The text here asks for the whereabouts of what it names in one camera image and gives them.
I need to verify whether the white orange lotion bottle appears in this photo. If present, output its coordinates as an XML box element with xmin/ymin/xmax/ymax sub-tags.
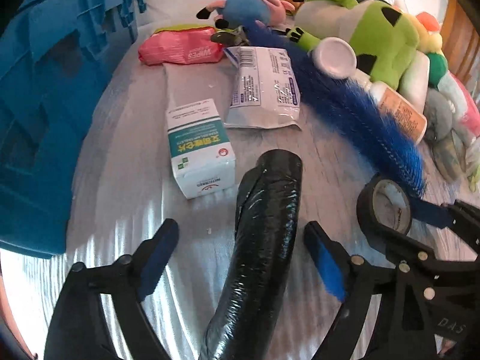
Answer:
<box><xmin>310</xmin><ymin>37</ymin><xmax>427</xmax><ymax>145</ymax></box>

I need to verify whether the white green medicine box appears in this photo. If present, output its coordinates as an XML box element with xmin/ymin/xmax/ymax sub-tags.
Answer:
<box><xmin>166</xmin><ymin>98</ymin><xmax>236</xmax><ymax>199</ymax></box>

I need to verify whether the pink tissue pack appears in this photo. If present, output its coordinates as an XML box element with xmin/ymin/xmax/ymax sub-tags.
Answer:
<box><xmin>448</xmin><ymin>72</ymin><xmax>479</xmax><ymax>137</ymax></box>

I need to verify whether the pink wet wipes pack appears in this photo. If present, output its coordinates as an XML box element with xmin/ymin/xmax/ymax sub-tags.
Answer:
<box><xmin>137</xmin><ymin>24</ymin><xmax>224</xmax><ymax>66</ymax></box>

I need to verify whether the blue plastic storage crate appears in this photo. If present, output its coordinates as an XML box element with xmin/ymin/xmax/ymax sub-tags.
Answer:
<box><xmin>1</xmin><ymin>0</ymin><xmax>146</xmax><ymax>259</ymax></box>

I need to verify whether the black cylinder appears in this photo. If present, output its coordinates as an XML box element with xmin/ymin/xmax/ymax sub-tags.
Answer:
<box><xmin>199</xmin><ymin>149</ymin><xmax>303</xmax><ymax>359</ymax></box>

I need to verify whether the pig plush blue body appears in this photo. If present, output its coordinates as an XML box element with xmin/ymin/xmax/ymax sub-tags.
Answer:
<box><xmin>196</xmin><ymin>0</ymin><xmax>295</xmax><ymax>29</ymax></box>

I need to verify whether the large green frog plush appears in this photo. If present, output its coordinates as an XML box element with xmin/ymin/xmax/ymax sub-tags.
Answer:
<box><xmin>287</xmin><ymin>0</ymin><xmax>430</xmax><ymax>112</ymax></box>

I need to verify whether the blue feather duster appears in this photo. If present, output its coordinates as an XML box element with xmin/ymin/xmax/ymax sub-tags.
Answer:
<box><xmin>245</xmin><ymin>20</ymin><xmax>427</xmax><ymax>198</ymax></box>

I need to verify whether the black tape roll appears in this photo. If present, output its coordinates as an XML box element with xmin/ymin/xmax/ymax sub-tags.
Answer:
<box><xmin>356</xmin><ymin>174</ymin><xmax>413</xmax><ymax>249</ymax></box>

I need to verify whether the yellow orange parrot plush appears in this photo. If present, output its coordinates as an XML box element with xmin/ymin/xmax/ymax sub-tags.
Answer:
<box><xmin>414</xmin><ymin>11</ymin><xmax>448</xmax><ymax>88</ymax></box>

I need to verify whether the white plastic refill pouch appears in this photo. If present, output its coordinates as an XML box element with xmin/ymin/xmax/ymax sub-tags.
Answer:
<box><xmin>224</xmin><ymin>46</ymin><xmax>301</xmax><ymax>129</ymax></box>

